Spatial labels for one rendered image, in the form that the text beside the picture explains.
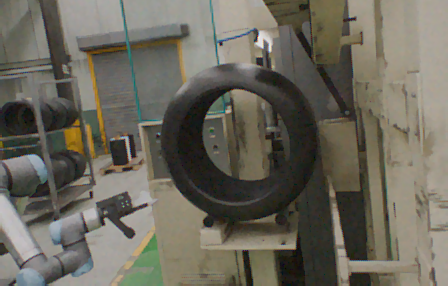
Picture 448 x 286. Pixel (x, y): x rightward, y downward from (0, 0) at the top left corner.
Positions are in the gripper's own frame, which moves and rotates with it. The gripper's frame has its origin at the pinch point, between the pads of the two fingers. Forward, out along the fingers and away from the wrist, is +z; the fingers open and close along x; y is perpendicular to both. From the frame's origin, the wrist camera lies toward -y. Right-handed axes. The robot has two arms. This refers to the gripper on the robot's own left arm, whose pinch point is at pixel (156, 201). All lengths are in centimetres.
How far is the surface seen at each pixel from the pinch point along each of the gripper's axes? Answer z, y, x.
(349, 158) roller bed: 80, -12, -9
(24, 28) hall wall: -69, 605, 973
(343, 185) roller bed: 76, -22, -4
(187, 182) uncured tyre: 12.4, 2.6, -3.6
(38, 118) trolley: -57, 143, 339
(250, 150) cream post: 51, 7, 19
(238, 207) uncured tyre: 25.4, -12.4, -10.7
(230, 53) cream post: 54, 51, 8
